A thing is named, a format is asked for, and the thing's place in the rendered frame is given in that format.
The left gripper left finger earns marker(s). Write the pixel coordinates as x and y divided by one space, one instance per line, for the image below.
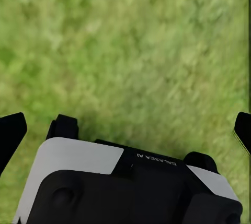
12 130

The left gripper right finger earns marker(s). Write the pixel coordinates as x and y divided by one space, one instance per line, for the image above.
243 129

